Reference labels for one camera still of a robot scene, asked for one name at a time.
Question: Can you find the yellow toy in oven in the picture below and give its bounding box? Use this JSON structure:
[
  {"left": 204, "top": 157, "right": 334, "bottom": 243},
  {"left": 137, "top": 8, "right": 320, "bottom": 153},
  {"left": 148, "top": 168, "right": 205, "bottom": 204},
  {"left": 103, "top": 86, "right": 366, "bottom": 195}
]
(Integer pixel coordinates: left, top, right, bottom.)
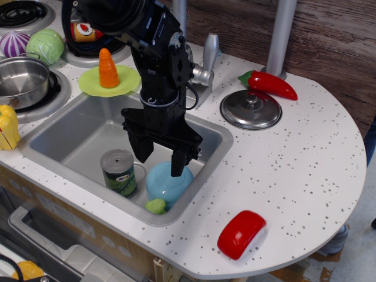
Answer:
[{"left": 17, "top": 261, "right": 45, "bottom": 281}]

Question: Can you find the light green plate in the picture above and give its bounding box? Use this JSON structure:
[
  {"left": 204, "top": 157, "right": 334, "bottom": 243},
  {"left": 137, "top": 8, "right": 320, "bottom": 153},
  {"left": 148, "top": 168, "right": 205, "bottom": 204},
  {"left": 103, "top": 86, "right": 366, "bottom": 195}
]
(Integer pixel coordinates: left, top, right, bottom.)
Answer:
[{"left": 78, "top": 65, "right": 141, "bottom": 98}]

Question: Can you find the black coil stove burner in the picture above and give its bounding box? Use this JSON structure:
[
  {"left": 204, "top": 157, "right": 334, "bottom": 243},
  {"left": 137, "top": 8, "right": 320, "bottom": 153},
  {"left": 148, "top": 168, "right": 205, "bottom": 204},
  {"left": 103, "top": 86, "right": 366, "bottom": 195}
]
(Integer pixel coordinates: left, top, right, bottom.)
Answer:
[{"left": 1, "top": 1, "right": 47, "bottom": 22}]

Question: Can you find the orange toy carrot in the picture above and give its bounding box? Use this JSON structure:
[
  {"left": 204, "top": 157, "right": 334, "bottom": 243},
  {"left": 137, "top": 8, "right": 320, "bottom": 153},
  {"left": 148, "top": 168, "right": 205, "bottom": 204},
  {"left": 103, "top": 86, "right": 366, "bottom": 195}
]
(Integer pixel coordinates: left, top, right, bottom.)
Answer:
[{"left": 99, "top": 48, "right": 120, "bottom": 88}]

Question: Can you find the silver pot lid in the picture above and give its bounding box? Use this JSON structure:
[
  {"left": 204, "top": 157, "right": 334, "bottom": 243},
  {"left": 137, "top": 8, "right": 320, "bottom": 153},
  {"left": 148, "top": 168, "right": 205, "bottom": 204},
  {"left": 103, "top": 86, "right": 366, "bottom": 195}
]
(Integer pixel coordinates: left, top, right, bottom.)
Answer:
[{"left": 220, "top": 90, "right": 282, "bottom": 130}]

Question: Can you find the purple toy onion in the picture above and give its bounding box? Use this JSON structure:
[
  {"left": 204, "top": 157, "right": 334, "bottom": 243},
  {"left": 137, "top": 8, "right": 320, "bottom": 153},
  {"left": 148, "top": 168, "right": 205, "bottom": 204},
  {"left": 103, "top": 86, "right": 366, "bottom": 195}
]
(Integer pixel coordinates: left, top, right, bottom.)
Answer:
[{"left": 1, "top": 31, "right": 30, "bottom": 58}]

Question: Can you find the green toy broccoli piece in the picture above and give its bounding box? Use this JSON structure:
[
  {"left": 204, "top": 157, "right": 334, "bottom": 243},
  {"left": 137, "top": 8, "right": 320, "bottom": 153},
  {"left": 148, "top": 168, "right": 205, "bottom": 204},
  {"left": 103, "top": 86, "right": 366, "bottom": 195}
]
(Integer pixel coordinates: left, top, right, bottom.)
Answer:
[{"left": 145, "top": 199, "right": 166, "bottom": 214}]

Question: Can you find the red toy ketchup bottle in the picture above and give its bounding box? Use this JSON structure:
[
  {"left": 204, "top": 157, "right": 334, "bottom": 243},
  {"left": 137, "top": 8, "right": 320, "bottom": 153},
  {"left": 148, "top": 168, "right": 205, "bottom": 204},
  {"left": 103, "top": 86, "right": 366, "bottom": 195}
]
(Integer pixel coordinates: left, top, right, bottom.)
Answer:
[{"left": 70, "top": 22, "right": 104, "bottom": 43}]

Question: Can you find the silver toy faucet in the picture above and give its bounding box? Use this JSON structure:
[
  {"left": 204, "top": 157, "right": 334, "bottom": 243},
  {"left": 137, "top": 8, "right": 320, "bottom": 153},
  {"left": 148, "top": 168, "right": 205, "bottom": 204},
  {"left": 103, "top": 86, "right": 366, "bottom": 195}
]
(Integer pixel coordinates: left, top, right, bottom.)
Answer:
[{"left": 172, "top": 0, "right": 219, "bottom": 109}]

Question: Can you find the grey vertical pole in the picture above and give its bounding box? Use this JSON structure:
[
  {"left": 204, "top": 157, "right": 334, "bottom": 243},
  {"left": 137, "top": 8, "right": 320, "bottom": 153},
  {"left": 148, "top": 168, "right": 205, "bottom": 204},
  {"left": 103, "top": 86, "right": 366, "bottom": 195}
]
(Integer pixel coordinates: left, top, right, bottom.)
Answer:
[{"left": 262, "top": 0, "right": 297, "bottom": 80}]

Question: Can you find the yellow toy bell pepper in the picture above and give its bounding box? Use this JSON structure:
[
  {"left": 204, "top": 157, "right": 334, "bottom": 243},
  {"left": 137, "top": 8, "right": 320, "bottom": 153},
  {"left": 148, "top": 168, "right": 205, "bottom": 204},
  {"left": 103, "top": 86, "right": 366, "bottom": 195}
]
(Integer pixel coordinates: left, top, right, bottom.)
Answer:
[{"left": 1, "top": 105, "right": 21, "bottom": 150}]

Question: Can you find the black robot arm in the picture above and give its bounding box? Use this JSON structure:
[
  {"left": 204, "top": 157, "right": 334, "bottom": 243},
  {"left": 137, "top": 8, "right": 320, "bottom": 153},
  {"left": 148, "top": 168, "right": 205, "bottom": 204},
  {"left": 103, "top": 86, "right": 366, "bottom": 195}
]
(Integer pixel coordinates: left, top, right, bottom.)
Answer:
[{"left": 61, "top": 1, "right": 203, "bottom": 177}]

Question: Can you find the green toy cabbage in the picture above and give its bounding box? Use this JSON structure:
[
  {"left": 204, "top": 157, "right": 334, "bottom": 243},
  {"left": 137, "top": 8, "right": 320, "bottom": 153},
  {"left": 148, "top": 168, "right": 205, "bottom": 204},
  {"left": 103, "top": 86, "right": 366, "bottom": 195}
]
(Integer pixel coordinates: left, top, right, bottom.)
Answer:
[{"left": 26, "top": 29, "right": 65, "bottom": 65}]

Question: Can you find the green label tin can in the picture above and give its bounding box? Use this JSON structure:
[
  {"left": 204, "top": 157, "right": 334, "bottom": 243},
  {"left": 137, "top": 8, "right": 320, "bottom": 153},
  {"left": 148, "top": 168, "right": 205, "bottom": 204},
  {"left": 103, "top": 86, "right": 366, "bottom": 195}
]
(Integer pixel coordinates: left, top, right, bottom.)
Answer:
[{"left": 100, "top": 149, "right": 137, "bottom": 198}]

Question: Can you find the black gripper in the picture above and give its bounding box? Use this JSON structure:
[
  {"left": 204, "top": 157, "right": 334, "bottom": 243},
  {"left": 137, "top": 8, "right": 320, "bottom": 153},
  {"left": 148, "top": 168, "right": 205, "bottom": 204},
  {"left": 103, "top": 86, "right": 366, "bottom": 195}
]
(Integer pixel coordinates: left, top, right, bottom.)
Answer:
[{"left": 121, "top": 99, "right": 203, "bottom": 177}]

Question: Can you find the red toy chili pepper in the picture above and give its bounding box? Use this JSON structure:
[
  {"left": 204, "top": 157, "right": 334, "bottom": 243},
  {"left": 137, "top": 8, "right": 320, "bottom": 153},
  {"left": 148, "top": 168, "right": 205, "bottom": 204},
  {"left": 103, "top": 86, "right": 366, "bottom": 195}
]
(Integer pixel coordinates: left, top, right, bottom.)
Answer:
[{"left": 238, "top": 70, "right": 298, "bottom": 100}]

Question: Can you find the silver metal pot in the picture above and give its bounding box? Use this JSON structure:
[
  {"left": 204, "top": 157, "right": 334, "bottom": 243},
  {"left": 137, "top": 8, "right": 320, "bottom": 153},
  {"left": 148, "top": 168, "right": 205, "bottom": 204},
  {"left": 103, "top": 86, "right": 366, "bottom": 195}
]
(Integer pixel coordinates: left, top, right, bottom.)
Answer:
[{"left": 1, "top": 56, "right": 50, "bottom": 110}]

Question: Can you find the light blue bowl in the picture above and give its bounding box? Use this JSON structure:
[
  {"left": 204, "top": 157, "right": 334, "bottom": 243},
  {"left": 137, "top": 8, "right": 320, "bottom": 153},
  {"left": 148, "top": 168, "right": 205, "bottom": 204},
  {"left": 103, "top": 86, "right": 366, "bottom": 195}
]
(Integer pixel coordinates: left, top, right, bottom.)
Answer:
[{"left": 146, "top": 162, "right": 194, "bottom": 210}]

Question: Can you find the silver sink basin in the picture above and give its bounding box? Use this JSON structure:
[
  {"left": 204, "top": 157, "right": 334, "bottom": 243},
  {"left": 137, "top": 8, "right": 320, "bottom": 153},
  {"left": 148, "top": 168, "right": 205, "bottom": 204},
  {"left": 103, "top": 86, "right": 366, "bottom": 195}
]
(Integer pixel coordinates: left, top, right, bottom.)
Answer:
[{"left": 19, "top": 93, "right": 233, "bottom": 226}]

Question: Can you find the toy oven door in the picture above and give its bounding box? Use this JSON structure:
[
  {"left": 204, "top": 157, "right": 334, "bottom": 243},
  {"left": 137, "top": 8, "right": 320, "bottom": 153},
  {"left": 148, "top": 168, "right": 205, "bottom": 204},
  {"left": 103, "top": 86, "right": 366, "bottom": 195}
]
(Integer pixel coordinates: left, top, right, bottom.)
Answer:
[{"left": 1, "top": 186, "right": 155, "bottom": 281}]

